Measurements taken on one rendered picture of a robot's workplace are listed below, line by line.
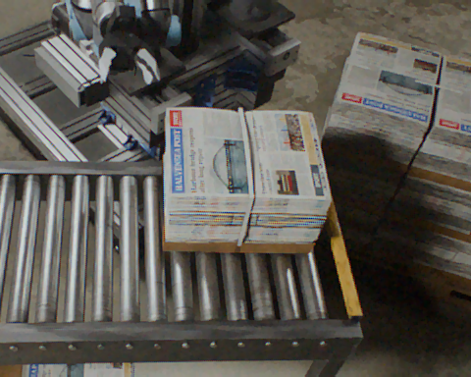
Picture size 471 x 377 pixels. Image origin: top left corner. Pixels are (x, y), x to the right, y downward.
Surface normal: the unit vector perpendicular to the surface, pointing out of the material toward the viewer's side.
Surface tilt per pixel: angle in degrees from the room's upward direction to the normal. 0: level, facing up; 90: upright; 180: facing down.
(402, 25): 0
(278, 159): 1
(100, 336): 0
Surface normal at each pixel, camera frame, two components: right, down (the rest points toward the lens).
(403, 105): 0.07, -0.60
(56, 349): 0.05, 0.80
